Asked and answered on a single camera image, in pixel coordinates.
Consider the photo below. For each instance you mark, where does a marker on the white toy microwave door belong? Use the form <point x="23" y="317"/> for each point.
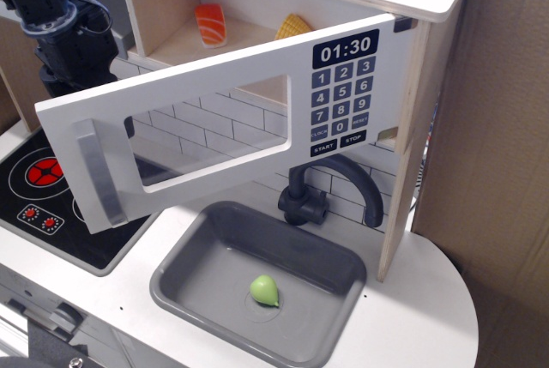
<point x="191" y="130"/>

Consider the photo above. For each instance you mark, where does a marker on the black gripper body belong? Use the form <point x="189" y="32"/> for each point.
<point x="77" y="51"/>

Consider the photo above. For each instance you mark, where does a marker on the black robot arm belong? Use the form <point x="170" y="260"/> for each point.
<point x="37" y="15"/>

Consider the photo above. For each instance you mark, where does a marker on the dark grey toy faucet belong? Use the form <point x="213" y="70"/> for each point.
<point x="302" y="204"/>

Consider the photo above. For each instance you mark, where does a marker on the black toy stove top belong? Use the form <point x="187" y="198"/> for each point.
<point x="37" y="204"/>

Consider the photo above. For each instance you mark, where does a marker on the brown cardboard box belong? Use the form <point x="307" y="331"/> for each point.
<point x="484" y="196"/>

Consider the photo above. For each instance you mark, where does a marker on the yellow corn toy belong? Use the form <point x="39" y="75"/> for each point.
<point x="293" y="25"/>

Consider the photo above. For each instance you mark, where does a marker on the wooden toy microwave cabinet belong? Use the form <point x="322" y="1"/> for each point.
<point x="161" y="31"/>

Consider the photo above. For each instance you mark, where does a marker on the green toy pear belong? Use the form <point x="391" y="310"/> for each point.
<point x="264" y="290"/>

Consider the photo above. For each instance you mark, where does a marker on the grey plastic sink basin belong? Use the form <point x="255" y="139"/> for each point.
<point x="205" y="279"/>

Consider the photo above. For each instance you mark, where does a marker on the grey oven knob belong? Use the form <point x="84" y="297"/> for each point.
<point x="67" y="318"/>

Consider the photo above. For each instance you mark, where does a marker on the orange salmon sushi toy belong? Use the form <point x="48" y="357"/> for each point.
<point x="211" y="24"/>

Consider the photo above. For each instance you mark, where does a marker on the grey oven door handle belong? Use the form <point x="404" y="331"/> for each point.
<point x="37" y="316"/>

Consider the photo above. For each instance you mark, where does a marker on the grey microwave door handle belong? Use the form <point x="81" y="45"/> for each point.
<point x="98" y="170"/>

